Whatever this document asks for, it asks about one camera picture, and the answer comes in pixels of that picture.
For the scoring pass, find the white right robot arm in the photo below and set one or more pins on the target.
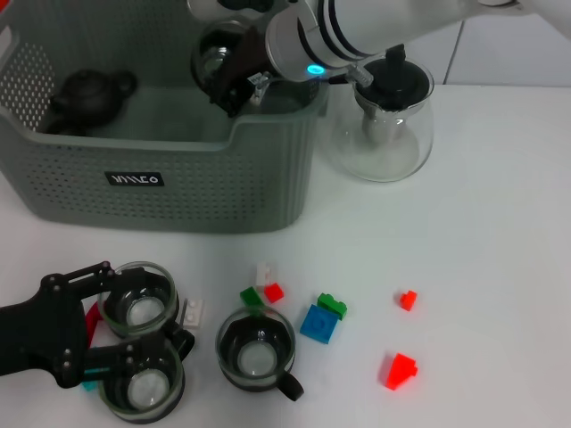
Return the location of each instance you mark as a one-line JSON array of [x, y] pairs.
[[379, 22]]

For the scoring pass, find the dark red curved brick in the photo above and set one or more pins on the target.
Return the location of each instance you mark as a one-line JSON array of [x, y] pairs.
[[92, 321]]

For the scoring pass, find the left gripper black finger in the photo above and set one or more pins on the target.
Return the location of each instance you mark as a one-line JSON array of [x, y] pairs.
[[102, 356], [76, 281]]

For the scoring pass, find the black teapot lid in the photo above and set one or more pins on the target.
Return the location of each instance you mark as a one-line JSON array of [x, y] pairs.
[[397, 82]]

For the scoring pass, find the black clay teapot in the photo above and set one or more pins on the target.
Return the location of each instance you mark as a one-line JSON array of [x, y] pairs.
[[89, 96]]

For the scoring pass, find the grey-green perforated storage bin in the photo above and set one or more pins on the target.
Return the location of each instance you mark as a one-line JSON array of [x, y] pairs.
[[178, 196]]

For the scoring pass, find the steel tea strainer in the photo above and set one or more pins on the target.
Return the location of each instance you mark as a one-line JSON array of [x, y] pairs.
[[379, 127]]

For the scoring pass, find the clear glass teapot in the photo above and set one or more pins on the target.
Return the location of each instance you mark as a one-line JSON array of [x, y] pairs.
[[383, 160]]

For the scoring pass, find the small red brick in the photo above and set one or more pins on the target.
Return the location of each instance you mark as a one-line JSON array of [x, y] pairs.
[[274, 293], [408, 300]]

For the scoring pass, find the dark green studded brick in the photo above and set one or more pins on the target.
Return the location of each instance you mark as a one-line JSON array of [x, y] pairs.
[[332, 305]]

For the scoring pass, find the red slope brick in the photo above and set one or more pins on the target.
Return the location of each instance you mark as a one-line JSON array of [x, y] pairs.
[[399, 372]]

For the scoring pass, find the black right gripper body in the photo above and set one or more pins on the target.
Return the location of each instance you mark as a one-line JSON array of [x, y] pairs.
[[252, 53]]

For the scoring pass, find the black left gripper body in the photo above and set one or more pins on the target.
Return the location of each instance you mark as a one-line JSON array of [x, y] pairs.
[[40, 330]]

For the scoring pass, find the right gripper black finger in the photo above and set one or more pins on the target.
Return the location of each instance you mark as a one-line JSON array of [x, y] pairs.
[[229, 100]]

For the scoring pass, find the teal brick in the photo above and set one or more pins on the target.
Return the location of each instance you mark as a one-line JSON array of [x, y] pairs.
[[89, 386]]

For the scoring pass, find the blue square brick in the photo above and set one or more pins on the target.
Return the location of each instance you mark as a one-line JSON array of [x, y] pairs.
[[317, 324]]

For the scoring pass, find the green flat brick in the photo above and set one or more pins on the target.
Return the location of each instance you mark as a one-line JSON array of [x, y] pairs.
[[250, 295]]

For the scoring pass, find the white flat plate brick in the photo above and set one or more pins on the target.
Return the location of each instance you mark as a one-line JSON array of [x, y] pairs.
[[194, 312]]

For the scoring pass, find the white tall brick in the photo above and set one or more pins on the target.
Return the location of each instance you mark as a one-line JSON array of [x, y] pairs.
[[264, 272]]

